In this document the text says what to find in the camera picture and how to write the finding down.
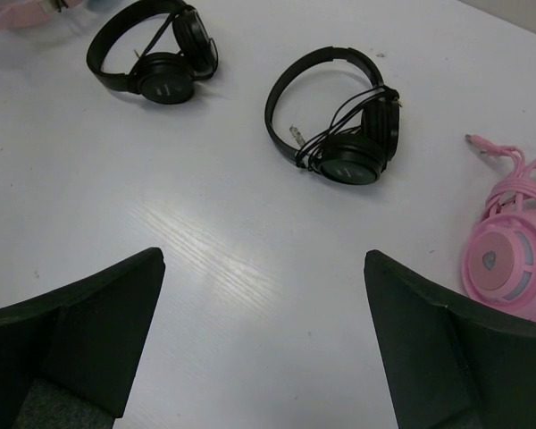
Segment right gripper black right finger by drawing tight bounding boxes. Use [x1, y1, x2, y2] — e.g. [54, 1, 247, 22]
[364, 250, 536, 428]

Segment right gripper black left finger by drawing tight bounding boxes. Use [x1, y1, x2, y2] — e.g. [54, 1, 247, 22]
[0, 248, 165, 428]

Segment blue pink cat-ear headphones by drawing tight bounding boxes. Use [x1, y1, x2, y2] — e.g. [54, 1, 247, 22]
[0, 0, 81, 31]

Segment black headphones middle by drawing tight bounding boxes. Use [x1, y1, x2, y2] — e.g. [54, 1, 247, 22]
[264, 46, 401, 186]

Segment black headphones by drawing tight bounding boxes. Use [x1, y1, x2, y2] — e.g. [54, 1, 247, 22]
[86, 1, 219, 105]
[264, 46, 401, 186]

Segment black headphones far left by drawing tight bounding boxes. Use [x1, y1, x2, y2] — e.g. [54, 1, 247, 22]
[86, 1, 219, 105]

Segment pink gaming headset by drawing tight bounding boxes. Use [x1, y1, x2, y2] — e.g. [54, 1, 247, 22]
[461, 134, 536, 322]

